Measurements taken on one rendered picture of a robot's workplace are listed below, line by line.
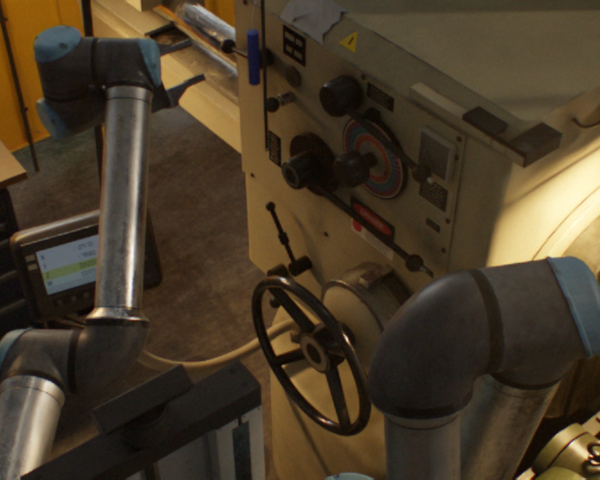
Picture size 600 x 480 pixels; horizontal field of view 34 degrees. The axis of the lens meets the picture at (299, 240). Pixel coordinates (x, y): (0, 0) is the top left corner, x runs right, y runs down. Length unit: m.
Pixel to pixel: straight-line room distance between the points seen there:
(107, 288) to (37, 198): 2.82
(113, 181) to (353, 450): 1.26
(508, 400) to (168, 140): 3.78
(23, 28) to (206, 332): 1.54
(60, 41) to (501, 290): 1.10
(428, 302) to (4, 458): 0.86
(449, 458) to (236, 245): 3.14
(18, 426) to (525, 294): 0.95
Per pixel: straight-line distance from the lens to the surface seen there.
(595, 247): 1.99
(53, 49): 1.87
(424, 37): 1.87
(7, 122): 4.55
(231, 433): 1.41
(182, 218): 4.34
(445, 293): 1.04
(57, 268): 2.41
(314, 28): 1.95
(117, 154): 1.81
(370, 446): 2.76
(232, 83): 2.96
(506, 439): 1.25
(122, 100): 1.84
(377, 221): 2.00
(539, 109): 1.70
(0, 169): 3.19
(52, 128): 1.97
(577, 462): 1.98
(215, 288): 4.01
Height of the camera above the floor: 2.85
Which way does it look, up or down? 43 degrees down
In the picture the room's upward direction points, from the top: straight up
